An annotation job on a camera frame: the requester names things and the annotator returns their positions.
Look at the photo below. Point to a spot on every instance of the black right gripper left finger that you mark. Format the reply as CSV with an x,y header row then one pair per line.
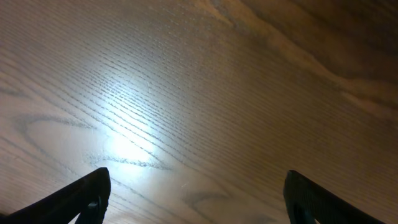
x,y
85,201

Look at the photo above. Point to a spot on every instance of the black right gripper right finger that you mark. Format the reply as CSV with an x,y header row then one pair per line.
x,y
308,202

